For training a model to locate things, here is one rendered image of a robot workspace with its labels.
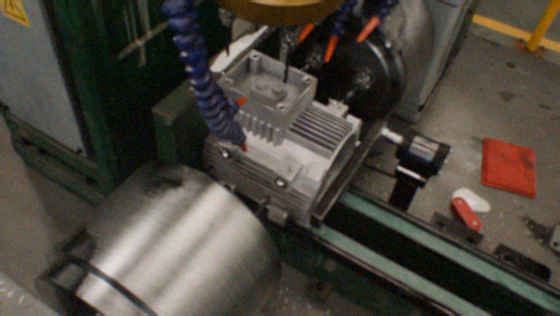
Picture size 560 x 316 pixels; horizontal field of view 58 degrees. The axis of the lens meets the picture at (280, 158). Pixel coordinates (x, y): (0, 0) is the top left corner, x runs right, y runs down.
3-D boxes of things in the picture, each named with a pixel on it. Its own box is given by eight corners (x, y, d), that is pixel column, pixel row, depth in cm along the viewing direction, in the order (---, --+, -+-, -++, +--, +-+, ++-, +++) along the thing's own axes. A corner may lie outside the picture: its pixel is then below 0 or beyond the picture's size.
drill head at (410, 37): (258, 117, 104) (265, 11, 85) (345, 26, 128) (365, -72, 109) (367, 171, 96) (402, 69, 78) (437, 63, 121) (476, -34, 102)
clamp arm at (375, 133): (371, 126, 92) (304, 222, 77) (375, 114, 90) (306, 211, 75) (388, 134, 91) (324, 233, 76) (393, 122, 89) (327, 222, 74)
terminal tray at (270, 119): (215, 117, 80) (214, 83, 75) (251, 82, 87) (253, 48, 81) (279, 150, 77) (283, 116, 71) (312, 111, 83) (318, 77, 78)
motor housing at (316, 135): (202, 192, 89) (198, 116, 75) (260, 130, 101) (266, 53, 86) (299, 247, 84) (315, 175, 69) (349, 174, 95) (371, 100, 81)
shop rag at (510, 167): (535, 199, 111) (537, 196, 110) (480, 183, 112) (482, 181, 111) (533, 151, 120) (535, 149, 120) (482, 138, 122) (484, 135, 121)
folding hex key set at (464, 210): (446, 202, 108) (449, 197, 106) (459, 199, 109) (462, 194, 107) (469, 236, 103) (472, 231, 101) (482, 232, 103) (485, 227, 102)
